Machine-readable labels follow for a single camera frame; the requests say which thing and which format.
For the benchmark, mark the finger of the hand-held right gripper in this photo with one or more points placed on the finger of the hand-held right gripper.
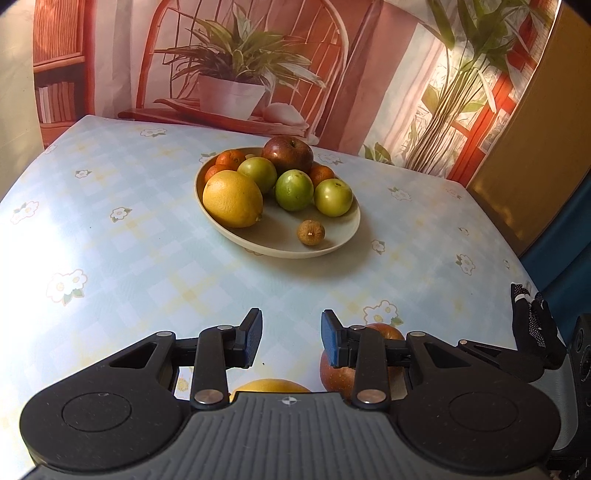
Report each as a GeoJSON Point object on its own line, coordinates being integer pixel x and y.
{"type": "Point", "coordinates": [503, 359]}

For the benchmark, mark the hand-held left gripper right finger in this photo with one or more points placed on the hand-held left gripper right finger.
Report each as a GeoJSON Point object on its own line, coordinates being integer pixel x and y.
{"type": "Point", "coordinates": [333, 339]}

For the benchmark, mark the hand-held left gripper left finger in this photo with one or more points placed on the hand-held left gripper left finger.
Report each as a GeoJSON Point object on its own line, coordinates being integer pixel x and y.
{"type": "Point", "coordinates": [249, 339]}

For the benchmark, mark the red apple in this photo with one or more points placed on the red apple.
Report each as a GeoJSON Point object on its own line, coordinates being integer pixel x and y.
{"type": "Point", "coordinates": [288, 152]}
{"type": "Point", "coordinates": [334, 381]}

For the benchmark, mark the large yellow citrus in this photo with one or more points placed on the large yellow citrus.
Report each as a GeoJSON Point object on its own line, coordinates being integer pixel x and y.
{"type": "Point", "coordinates": [231, 198]}
{"type": "Point", "coordinates": [270, 386]}

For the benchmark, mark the cream round plate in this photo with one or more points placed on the cream round plate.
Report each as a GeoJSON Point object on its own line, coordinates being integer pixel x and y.
{"type": "Point", "coordinates": [277, 235]}

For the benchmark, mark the green apple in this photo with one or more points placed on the green apple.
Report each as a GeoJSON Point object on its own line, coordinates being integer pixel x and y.
{"type": "Point", "coordinates": [294, 190]}
{"type": "Point", "coordinates": [333, 197]}
{"type": "Point", "coordinates": [258, 173]}

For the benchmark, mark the orange tangerine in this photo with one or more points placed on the orange tangerine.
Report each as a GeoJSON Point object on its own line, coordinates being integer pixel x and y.
{"type": "Point", "coordinates": [323, 174]}
{"type": "Point", "coordinates": [212, 173]}
{"type": "Point", "coordinates": [228, 159]}

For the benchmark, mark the brown kiwi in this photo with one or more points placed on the brown kiwi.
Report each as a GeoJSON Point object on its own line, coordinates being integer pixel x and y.
{"type": "Point", "coordinates": [251, 151]}

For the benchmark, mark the person's right hand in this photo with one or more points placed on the person's right hand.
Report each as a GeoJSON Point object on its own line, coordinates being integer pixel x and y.
{"type": "Point", "coordinates": [535, 327]}

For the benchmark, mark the blue cloth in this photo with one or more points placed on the blue cloth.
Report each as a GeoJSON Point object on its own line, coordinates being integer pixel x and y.
{"type": "Point", "coordinates": [568, 258]}

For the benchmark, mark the wooden panel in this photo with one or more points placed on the wooden panel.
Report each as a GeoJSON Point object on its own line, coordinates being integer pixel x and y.
{"type": "Point", "coordinates": [554, 138]}

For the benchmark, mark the printed backdrop cloth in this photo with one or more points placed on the printed backdrop cloth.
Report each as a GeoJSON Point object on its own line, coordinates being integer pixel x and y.
{"type": "Point", "coordinates": [383, 92]}

